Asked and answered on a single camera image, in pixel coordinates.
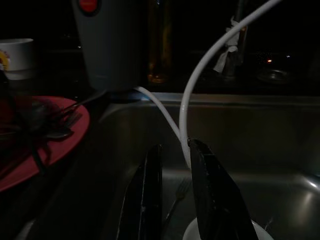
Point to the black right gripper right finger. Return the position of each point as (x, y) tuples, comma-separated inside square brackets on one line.
[(215, 200)]

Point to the stainless steel sink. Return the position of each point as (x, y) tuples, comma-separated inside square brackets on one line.
[(250, 125)]

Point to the grey cylindrical water filter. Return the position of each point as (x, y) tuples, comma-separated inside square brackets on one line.
[(110, 50)]

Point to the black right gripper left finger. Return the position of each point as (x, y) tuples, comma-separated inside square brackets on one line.
[(145, 200)]

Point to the black chopstick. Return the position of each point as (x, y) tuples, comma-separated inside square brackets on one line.
[(32, 140), (82, 101)]

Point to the chrome gooseneck faucet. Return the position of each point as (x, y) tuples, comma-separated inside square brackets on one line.
[(241, 37)]

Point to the metal spoon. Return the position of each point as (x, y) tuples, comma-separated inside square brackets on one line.
[(58, 133)]

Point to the round metal drain cover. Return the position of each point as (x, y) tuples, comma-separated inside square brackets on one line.
[(273, 75)]

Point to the pink plate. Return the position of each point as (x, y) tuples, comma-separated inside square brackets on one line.
[(62, 150)]

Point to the green capped oil bottle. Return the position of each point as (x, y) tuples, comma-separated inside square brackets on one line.
[(160, 50)]

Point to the pale round bowl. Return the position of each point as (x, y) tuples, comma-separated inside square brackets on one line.
[(191, 230)]

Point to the white printed cup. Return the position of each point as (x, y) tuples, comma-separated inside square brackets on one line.
[(17, 60)]

